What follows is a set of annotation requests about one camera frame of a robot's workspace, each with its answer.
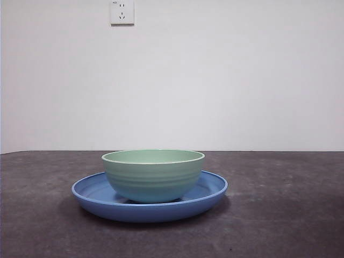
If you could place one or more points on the green bowl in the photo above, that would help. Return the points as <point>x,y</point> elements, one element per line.
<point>153,180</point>

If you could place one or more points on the blue plate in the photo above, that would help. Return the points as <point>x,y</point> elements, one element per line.
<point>147,213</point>

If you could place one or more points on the white wall socket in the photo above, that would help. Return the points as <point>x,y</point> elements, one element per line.
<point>122,13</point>

